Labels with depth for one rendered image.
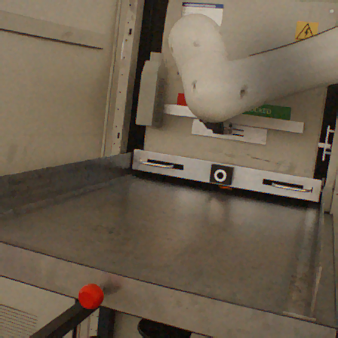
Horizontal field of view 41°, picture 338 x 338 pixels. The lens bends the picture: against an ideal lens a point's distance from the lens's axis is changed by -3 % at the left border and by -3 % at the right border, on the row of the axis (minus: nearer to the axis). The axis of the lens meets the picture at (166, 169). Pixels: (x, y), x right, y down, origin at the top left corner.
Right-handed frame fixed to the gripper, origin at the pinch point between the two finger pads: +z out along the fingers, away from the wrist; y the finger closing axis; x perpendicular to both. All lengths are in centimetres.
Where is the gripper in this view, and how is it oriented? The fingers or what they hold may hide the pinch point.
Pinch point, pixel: (216, 125)
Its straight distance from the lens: 122.9
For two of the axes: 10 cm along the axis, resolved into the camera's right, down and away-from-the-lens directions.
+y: -2.7, 9.0, -3.4
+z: 2.2, 4.0, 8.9
